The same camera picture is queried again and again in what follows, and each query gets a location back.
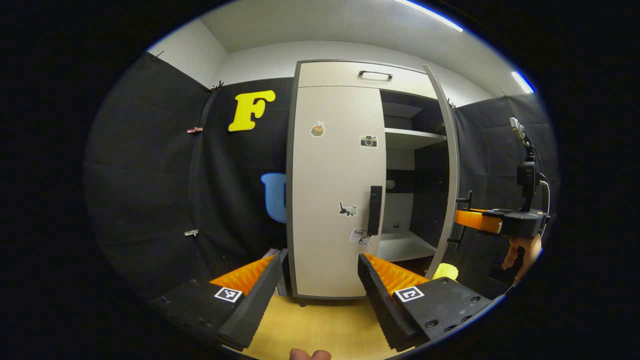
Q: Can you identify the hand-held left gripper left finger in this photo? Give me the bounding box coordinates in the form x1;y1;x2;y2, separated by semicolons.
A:
150;248;290;352

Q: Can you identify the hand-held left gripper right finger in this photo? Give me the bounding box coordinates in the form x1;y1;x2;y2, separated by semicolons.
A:
357;252;506;353

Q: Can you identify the beige double-door shoe cabinet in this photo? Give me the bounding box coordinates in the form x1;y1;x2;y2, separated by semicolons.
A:
286;59;461;307

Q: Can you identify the beige cabinet door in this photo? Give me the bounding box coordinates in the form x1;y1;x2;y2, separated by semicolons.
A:
291;85;387;300
422;64;473;281

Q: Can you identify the white cabinet shelf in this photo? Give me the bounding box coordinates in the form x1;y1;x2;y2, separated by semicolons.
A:
384;127;447;151

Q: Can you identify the beige cabinet drawer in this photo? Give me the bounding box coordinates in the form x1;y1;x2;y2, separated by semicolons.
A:
297;61;441;100

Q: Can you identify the short ceiling light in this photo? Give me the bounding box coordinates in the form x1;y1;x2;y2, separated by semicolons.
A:
511;70;535;94

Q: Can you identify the black backdrop cloth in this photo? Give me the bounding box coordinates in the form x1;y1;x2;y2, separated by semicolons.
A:
82;50;561;306

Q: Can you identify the long ceiling light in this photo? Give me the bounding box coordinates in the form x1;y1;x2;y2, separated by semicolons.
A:
395;0;464;33

